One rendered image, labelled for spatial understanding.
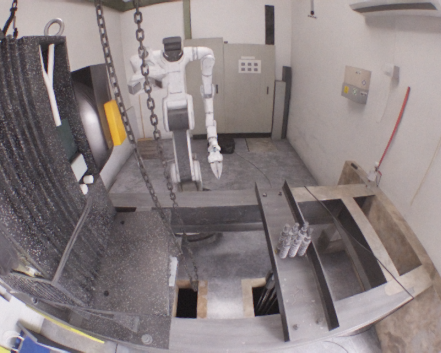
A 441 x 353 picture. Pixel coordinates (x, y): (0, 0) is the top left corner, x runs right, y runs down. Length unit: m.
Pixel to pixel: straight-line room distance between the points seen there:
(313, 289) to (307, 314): 0.12
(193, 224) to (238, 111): 2.34
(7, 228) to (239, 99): 3.18
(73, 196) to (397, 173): 1.76
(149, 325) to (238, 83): 3.11
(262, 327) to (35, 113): 0.97
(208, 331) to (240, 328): 0.12
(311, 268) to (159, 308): 0.66
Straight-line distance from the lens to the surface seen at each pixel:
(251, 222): 1.37
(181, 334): 0.82
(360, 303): 0.99
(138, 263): 0.69
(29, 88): 0.55
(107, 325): 0.92
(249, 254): 1.72
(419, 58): 1.54
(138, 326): 0.85
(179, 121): 1.32
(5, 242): 0.48
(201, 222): 1.36
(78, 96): 0.73
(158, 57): 1.33
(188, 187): 1.84
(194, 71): 3.20
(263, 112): 3.38
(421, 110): 1.48
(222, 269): 1.64
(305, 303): 0.87
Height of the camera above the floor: 1.45
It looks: 35 degrees down
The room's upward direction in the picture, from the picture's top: 2 degrees counter-clockwise
